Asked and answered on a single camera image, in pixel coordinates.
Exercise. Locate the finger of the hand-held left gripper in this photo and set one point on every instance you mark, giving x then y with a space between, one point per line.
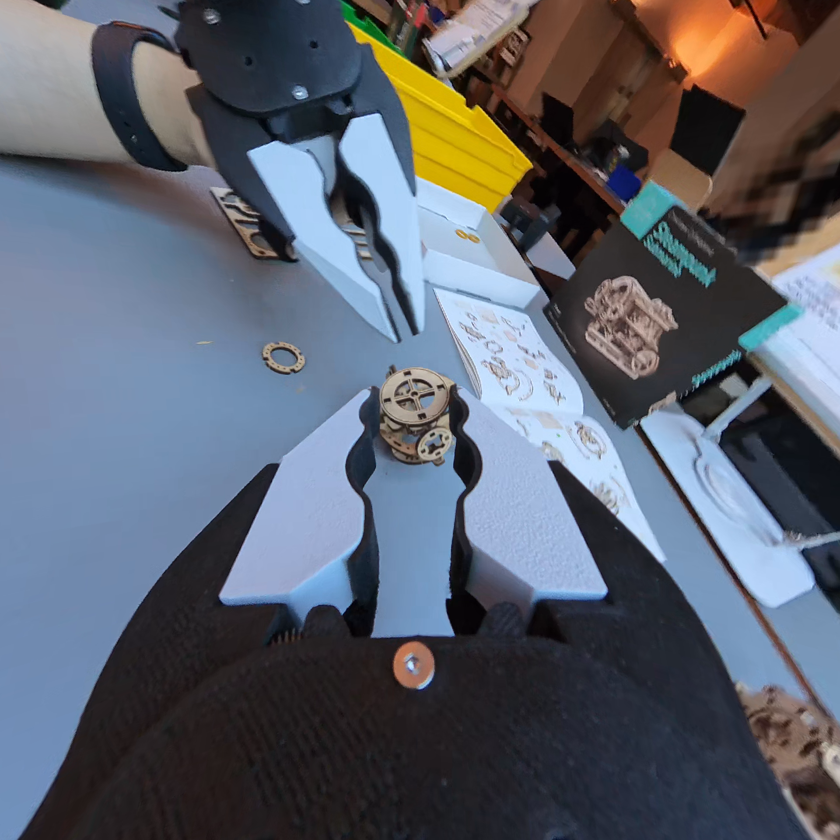
302 203
394 210

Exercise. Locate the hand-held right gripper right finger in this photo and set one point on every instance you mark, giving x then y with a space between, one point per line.
525 525

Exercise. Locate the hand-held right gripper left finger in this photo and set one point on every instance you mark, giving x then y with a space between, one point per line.
298 525

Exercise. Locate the slotted wooden plate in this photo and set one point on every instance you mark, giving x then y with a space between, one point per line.
354 239

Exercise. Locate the small wooden model assembly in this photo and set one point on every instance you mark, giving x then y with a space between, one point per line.
417 375

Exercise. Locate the person's left forearm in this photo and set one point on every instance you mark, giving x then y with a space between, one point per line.
46 85

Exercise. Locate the laser-cut wooden parts sheet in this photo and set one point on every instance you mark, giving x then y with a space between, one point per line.
253 237

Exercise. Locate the black model kit box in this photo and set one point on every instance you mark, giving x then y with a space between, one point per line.
623 295

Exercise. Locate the large wooden mechanical model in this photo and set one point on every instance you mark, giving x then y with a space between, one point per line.
787 741

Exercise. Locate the person's left hand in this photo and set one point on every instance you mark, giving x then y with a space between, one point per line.
167 118

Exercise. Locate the yellow storage bin stack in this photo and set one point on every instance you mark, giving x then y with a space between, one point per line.
453 138

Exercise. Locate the white cardboard tray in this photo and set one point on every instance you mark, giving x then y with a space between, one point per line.
472 275

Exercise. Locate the green storage bin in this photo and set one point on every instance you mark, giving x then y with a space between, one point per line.
364 23

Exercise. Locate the open instruction booklet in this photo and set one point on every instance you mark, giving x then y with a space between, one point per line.
558 420

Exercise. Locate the dark grey desk device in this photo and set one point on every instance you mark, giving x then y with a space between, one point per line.
528 223

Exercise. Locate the pile of white papers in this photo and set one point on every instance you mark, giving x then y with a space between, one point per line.
472 33

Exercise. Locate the blue box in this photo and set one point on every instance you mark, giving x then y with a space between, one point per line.
623 182

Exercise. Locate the beige chair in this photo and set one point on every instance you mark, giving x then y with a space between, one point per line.
682 180

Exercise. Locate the black chair back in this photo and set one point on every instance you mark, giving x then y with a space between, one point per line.
709 128

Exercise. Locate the open white manual book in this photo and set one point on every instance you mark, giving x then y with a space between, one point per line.
814 308

